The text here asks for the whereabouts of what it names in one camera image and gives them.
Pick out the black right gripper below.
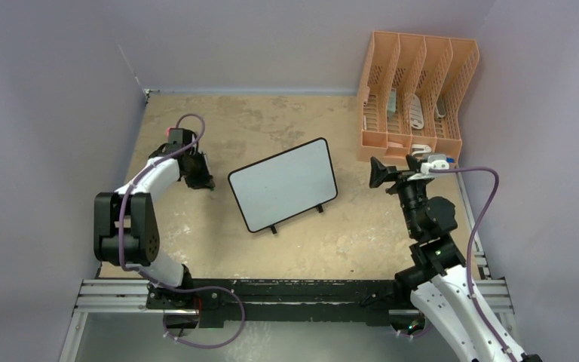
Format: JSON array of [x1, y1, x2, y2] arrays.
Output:
[[368, 155, 430, 237]]

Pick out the white whiteboard black frame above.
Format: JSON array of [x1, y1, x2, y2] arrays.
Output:
[[228, 137, 339, 234]]

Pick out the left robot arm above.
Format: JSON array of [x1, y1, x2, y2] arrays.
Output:
[[93, 127, 215, 308]]

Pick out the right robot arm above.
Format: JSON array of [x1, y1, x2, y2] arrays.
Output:
[[369, 154, 541, 361]]

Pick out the white stapler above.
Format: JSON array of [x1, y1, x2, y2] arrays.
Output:
[[411, 144, 433, 156]]

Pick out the white perforated object in organizer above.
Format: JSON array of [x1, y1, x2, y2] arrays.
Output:
[[409, 94, 424, 130]]

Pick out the peach plastic file organizer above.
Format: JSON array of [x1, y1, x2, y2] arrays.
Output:
[[357, 31, 479, 167]]

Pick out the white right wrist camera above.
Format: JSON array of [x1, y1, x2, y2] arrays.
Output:
[[416, 154, 451, 176]]

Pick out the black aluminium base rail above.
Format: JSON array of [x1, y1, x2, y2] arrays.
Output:
[[72, 277, 515, 331]]

